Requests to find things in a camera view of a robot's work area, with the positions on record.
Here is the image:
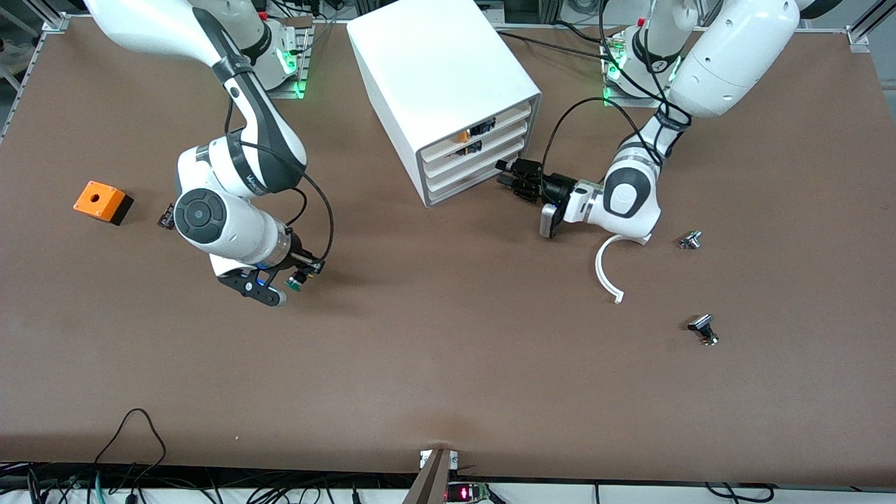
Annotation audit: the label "white curved plastic arc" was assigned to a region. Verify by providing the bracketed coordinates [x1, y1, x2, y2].
[595, 234, 652, 305]

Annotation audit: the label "aluminium frame profile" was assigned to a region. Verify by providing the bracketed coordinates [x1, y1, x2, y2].
[41, 0, 72, 33]
[846, 0, 896, 54]

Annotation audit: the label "device with red light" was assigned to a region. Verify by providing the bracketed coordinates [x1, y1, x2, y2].
[447, 482, 491, 504]

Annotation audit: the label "black looped cable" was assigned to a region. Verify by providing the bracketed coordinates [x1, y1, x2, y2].
[93, 408, 167, 485]

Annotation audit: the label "lower metal connector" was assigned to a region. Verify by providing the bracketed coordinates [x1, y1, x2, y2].
[687, 314, 720, 347]

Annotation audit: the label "orange button box, black base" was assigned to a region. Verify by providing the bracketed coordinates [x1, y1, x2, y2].
[73, 181, 134, 226]

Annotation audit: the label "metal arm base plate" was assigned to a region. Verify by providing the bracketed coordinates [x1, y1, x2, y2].
[262, 15, 313, 99]
[602, 28, 676, 109]

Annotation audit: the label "black cable to arm base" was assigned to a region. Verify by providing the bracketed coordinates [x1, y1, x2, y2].
[492, 30, 608, 62]

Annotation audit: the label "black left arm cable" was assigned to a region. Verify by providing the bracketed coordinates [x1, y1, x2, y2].
[541, 97, 663, 176]

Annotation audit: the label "brown camera mount post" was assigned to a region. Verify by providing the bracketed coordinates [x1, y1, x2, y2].
[402, 448, 453, 504]

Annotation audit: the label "black cable under table edge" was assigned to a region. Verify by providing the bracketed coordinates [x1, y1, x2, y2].
[703, 482, 775, 504]

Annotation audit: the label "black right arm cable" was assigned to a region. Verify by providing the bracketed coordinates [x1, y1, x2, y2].
[224, 98, 335, 267]

